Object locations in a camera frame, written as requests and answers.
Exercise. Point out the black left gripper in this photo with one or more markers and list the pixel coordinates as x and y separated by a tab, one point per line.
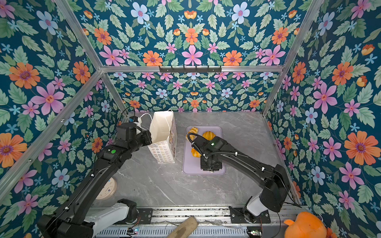
146	133

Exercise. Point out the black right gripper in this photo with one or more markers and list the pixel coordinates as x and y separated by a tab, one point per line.
204	168

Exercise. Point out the white paper bag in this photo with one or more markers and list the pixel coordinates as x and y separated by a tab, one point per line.
163	135

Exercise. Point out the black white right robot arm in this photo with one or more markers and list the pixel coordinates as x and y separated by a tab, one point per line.
272	179

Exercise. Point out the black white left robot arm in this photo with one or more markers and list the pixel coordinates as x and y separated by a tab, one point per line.
69	219

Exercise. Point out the pumpkin shaped bread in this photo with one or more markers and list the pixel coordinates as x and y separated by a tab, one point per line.
195	153

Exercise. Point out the braided pale bread roll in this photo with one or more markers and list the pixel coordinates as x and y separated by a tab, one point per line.
193	131

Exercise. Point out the lilac plastic tray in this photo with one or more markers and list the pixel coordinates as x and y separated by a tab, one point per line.
191	164

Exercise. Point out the small round striped bun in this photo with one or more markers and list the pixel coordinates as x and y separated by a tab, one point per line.
209	135

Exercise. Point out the brown cylindrical roll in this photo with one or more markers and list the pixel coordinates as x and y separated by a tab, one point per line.
185	229

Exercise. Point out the orange plush toy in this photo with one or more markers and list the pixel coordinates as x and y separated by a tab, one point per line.
306	225

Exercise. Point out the round beige wall clock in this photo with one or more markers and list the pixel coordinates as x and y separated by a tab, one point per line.
108	190

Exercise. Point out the black hook rail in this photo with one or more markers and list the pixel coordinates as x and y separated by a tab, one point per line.
190	69

